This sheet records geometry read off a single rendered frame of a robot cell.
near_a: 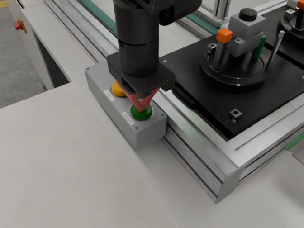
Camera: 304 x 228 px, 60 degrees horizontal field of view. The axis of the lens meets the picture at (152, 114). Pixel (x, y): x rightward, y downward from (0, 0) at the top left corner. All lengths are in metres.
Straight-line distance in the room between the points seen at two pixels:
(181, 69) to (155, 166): 0.21
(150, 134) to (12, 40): 2.33
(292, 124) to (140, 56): 0.30
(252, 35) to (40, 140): 0.47
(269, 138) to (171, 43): 0.38
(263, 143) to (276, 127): 0.05
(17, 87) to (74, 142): 1.61
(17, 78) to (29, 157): 1.69
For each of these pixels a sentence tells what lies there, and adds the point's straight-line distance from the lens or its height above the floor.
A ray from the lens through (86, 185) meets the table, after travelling 0.53.
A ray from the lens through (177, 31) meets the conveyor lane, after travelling 0.78.
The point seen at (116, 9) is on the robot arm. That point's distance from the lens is 0.35.
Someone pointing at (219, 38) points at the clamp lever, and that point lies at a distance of 0.49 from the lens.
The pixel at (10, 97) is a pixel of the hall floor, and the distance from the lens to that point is 2.12.
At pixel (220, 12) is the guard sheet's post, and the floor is 0.98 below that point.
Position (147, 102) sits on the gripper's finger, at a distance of 0.46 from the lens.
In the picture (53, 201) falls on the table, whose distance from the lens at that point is 0.53.
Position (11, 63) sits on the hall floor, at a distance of 2.44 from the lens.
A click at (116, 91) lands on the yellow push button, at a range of 0.51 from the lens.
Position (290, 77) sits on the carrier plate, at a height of 0.97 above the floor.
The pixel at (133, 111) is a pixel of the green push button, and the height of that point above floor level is 0.97.
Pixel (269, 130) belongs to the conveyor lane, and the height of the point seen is 0.95.
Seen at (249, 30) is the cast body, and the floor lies 1.07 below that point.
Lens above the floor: 1.32
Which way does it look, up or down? 48 degrees down
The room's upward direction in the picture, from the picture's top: straight up
